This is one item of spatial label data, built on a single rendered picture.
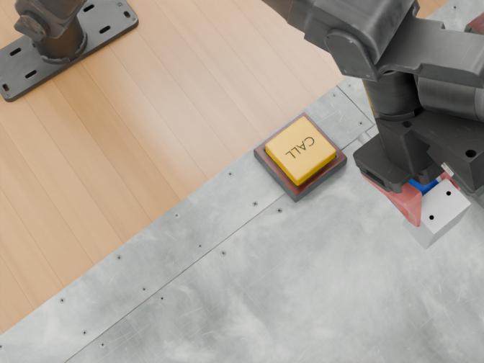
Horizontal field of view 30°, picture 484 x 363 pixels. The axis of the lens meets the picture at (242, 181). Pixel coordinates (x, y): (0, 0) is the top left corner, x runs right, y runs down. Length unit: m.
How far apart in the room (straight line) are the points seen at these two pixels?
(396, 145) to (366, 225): 0.28
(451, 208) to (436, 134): 0.15
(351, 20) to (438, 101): 0.10
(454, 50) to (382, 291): 0.39
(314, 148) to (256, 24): 0.21
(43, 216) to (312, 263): 0.32
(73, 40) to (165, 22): 0.12
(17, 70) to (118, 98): 0.13
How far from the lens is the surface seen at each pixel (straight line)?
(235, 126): 1.11
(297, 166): 1.05
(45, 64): 1.18
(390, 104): 0.79
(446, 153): 0.76
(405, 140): 0.79
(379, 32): 0.72
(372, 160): 0.84
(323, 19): 0.72
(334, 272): 1.04
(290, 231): 1.06
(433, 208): 0.90
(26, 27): 1.10
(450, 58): 0.73
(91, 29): 1.19
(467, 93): 0.73
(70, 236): 1.09
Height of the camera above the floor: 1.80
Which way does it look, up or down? 68 degrees down
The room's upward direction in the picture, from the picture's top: 6 degrees counter-clockwise
